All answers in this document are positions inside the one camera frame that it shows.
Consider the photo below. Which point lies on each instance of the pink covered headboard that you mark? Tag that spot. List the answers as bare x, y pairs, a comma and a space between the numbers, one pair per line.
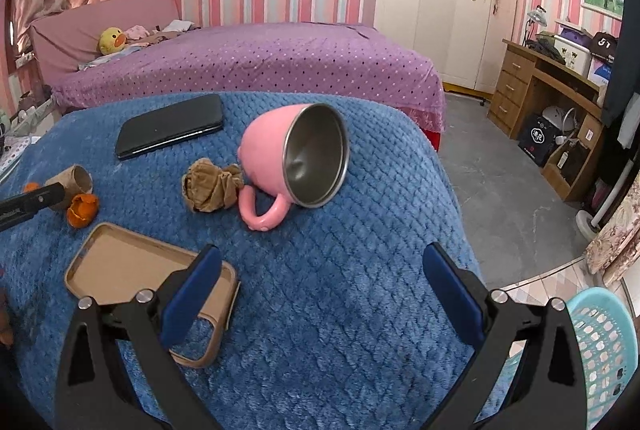
75, 29

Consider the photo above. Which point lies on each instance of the black bag with white print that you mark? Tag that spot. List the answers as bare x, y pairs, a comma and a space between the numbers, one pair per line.
604, 44

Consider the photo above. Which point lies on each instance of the floral patterned cloth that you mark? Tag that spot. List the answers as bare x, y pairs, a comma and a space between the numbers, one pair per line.
617, 235

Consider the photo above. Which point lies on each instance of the blue quilted blanket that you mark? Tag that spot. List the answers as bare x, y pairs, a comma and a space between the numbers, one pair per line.
340, 270

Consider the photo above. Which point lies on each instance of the tan phone case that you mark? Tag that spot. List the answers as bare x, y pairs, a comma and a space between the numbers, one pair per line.
120, 265

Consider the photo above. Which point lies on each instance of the desk lamp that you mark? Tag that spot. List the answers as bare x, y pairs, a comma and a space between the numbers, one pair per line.
535, 17

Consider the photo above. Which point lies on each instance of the purple dotted bed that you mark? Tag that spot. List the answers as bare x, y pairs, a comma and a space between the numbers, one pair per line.
275, 59

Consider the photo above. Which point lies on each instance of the white fan stand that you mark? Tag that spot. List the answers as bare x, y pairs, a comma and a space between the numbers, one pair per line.
590, 222

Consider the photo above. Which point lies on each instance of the black smartphone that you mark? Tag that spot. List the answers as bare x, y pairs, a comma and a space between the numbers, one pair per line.
170, 124

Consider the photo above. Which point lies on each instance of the small orange peel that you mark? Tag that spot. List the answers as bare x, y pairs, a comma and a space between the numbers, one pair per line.
31, 187

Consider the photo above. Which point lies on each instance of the cream wardrobe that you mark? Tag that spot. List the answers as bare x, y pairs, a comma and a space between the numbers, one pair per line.
450, 29

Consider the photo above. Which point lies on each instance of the dark hanging clothing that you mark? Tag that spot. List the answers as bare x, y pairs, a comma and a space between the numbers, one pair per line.
622, 59

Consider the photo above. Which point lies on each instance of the white storage box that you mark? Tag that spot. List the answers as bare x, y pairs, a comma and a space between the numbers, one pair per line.
575, 54

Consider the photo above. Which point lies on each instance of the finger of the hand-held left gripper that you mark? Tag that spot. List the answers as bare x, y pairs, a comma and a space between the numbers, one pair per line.
30, 205

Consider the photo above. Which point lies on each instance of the large orange peel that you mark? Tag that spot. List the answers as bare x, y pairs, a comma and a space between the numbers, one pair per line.
82, 212

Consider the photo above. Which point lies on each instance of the crumpled brown stocking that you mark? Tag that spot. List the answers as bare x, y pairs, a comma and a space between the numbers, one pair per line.
207, 187

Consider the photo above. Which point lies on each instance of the teal plastic basket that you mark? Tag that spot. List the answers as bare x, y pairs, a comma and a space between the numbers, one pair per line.
590, 297

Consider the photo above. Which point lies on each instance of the pink cup with steel inside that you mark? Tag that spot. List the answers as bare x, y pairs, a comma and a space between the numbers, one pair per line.
265, 144

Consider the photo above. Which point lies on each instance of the wooden desk with drawers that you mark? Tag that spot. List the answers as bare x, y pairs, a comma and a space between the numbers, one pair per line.
512, 84

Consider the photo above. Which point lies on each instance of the pile of clothes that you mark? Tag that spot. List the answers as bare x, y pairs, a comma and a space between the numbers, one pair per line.
165, 32

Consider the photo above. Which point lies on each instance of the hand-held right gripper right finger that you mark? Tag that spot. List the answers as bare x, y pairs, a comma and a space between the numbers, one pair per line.
450, 290

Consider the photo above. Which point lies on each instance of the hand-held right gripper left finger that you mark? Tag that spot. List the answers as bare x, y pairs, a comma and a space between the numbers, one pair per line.
192, 295

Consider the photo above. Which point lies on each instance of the cardboard tube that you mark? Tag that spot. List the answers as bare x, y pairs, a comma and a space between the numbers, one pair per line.
76, 180

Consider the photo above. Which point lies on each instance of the yellow duck plush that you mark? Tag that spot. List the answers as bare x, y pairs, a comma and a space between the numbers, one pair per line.
110, 40

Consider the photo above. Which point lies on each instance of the black paper bag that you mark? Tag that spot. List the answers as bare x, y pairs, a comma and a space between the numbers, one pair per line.
537, 142

